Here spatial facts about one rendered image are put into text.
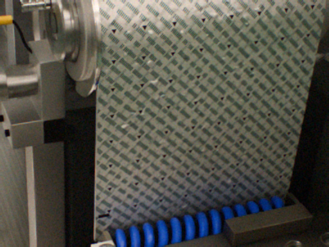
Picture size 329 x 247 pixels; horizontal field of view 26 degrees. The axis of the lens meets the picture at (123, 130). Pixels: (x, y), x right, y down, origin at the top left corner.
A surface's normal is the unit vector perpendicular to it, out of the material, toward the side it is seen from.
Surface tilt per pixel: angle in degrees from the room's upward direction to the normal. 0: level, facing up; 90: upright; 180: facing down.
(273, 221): 0
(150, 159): 90
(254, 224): 0
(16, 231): 0
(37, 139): 90
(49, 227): 90
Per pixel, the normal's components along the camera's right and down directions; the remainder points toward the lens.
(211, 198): 0.33, 0.53
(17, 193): 0.04, -0.84
